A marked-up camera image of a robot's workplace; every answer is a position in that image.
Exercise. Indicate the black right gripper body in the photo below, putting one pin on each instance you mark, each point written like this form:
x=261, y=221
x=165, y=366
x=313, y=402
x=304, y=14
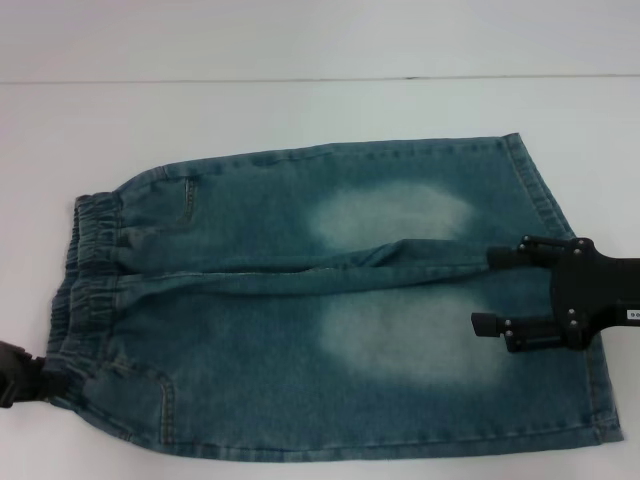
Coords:
x=595, y=295

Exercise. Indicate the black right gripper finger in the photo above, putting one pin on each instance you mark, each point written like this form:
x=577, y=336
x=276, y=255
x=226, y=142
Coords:
x=525, y=336
x=530, y=257

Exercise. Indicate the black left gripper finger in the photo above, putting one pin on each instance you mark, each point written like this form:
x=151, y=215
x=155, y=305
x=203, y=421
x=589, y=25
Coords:
x=52, y=386

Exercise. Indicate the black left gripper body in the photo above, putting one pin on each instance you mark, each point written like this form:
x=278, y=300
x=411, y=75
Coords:
x=15, y=375

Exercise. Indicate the blue denim shorts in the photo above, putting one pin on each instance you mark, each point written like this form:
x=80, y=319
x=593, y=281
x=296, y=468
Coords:
x=300, y=300

